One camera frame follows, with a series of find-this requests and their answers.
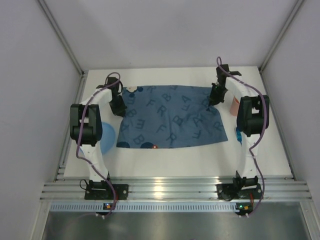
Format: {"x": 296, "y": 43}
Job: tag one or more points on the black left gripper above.
{"x": 118, "y": 106}

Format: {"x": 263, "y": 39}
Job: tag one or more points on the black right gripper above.
{"x": 217, "y": 93}

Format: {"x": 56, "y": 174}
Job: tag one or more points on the pink plastic cup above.
{"x": 234, "y": 108}

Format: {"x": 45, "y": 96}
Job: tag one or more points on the light blue plate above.
{"x": 108, "y": 138}

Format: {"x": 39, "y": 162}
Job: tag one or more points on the blue letter placemat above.
{"x": 168, "y": 117}

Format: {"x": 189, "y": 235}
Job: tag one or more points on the blue metallic spoon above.
{"x": 238, "y": 136}

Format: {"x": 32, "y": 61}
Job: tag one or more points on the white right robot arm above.
{"x": 252, "y": 118}

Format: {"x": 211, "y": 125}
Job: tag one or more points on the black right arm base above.
{"x": 240, "y": 188}

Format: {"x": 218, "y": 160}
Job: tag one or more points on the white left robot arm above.
{"x": 86, "y": 128}

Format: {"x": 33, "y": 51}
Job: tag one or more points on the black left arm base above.
{"x": 102, "y": 191}

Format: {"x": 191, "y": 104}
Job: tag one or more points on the left corner frame post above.
{"x": 60, "y": 35}

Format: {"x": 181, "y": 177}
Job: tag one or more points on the corner frame post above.
{"x": 294, "y": 11}
{"x": 60, "y": 35}

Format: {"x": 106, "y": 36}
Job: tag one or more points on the aluminium frame rail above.
{"x": 277, "y": 189}

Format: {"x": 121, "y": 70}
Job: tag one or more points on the white slotted cable duct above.
{"x": 150, "y": 207}

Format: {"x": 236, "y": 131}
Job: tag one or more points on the right corner frame post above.
{"x": 294, "y": 11}

